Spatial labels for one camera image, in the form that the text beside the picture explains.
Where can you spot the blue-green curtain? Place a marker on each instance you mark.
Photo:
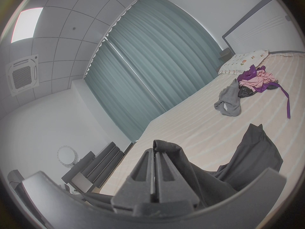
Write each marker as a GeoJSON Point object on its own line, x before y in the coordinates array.
{"type": "Point", "coordinates": [162, 44]}
{"type": "Point", "coordinates": [114, 87]}

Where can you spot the ceiling light panel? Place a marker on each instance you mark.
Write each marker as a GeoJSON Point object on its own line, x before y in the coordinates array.
{"type": "Point", "coordinates": [26, 24]}

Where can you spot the ceiling air conditioner vent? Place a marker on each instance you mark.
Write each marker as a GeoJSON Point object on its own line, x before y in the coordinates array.
{"type": "Point", "coordinates": [22, 76]}

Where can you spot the grey garment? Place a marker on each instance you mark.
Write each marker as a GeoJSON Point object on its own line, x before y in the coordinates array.
{"type": "Point", "coordinates": [230, 99]}

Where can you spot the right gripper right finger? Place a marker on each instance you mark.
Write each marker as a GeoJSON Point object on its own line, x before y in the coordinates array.
{"type": "Point", "coordinates": [166, 185]}

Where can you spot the grey bedside table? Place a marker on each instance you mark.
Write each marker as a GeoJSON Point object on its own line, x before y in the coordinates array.
{"type": "Point", "coordinates": [224, 53]}

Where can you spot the white printed pillow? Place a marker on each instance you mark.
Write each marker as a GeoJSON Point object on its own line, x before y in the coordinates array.
{"type": "Point", "coordinates": [240, 62]}

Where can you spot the pile of clothes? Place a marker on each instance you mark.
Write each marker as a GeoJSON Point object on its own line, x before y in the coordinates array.
{"type": "Point", "coordinates": [255, 79]}

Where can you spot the black garment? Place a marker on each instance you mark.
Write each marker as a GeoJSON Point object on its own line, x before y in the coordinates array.
{"type": "Point", "coordinates": [252, 156]}

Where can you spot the round white mirror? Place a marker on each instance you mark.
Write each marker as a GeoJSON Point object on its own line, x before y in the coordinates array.
{"type": "Point", "coordinates": [66, 156]}

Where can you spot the black chest of drawers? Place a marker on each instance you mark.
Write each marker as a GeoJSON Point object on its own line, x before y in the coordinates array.
{"type": "Point", "coordinates": [102, 161]}

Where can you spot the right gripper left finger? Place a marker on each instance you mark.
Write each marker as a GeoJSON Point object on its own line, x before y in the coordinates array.
{"type": "Point", "coordinates": [140, 175]}

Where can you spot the bed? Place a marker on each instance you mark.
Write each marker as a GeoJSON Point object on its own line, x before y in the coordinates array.
{"type": "Point", "coordinates": [202, 118]}

